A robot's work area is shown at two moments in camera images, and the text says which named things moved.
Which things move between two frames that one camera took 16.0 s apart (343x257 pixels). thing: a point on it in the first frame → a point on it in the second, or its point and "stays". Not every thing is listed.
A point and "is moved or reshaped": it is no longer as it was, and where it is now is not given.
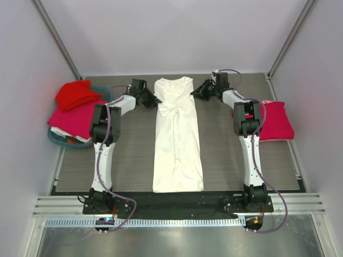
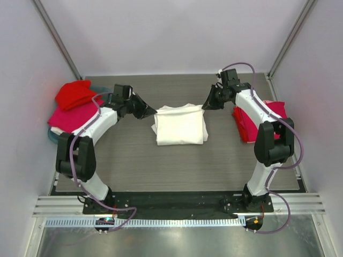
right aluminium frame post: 310,5 stays
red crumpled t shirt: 75,94 stays
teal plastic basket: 107,95 stays
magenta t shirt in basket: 77,121 stays
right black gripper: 204,90 → 214,96
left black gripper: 153,99 → 144,110
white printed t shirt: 177,166 is moved or reshaped
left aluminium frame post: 41,11 stays
